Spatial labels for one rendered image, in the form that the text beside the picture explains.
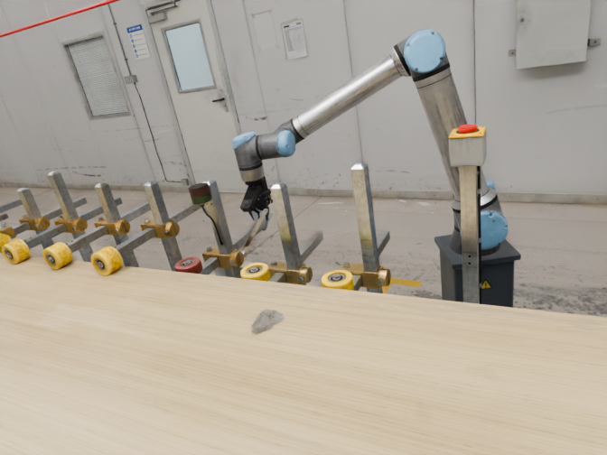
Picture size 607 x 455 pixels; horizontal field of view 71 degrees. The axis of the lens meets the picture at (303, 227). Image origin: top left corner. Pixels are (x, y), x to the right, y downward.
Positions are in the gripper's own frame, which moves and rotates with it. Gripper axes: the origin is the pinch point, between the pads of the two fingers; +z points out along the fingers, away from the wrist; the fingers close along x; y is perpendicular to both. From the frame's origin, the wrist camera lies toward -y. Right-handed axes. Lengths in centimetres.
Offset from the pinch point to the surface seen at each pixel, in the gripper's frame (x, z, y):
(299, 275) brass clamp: -31.4, 0.1, -29.9
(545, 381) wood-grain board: -96, -8, -65
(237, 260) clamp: -8.4, -3.1, -29.1
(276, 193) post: -29.3, -26.3, -28.7
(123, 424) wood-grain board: -31, -9, -95
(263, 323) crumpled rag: -41, -9, -63
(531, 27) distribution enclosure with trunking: -89, -42, 210
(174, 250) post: 19.3, -4.7, -28.2
